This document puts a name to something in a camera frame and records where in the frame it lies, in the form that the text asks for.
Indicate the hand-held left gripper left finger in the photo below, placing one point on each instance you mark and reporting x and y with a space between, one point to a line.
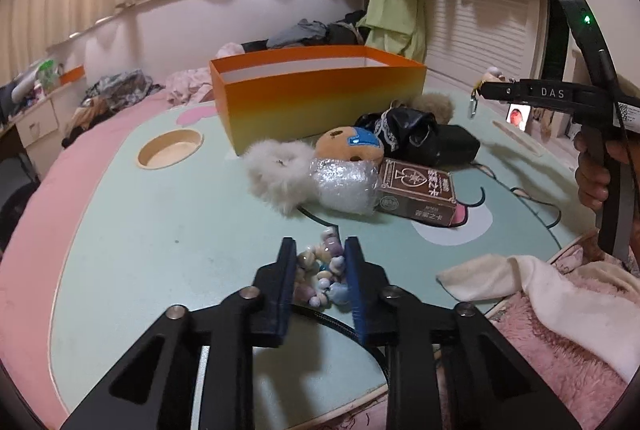
285 290

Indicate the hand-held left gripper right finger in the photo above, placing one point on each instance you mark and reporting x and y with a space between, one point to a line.
357 290

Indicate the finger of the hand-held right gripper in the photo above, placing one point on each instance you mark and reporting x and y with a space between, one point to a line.
502 89

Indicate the orange gradient cardboard box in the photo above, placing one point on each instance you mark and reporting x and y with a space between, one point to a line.
300 109

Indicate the person's right hand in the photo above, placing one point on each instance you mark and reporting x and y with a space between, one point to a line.
592 180

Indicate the lit smartphone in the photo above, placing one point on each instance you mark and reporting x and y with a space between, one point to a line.
517 116

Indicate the beige fluffy pompom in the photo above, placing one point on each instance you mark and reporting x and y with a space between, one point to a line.
437 104

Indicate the black matte pouch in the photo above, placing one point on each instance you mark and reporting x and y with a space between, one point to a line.
450 144

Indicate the black lace-trimmed pouch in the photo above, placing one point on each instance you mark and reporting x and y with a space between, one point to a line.
405 124

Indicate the clear bubble wrap bundle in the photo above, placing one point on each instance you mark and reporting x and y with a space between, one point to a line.
345 185

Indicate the brown card box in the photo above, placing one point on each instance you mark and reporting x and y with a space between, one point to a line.
415 190

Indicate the white fluffy pompom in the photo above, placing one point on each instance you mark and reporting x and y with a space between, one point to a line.
277 169

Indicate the light green garment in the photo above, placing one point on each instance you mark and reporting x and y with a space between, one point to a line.
395 19

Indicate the white towel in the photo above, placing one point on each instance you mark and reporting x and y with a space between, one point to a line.
525 290

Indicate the pink fluffy blanket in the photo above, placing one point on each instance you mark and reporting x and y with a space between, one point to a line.
550 360

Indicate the pile of dark clothes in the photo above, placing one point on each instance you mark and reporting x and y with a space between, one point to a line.
300 32

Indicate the pink floral blanket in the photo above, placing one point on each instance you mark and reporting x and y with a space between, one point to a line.
190 82

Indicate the brown and black clothes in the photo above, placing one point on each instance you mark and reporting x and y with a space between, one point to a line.
90 119

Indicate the grey patterned cloth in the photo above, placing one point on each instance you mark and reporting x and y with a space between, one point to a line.
120 84

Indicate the white cabinet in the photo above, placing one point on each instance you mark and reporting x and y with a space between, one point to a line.
35 129

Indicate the small orange box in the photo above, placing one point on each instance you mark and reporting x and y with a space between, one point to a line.
72 74

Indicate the green and white bag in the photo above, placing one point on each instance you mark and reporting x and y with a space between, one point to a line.
49 72

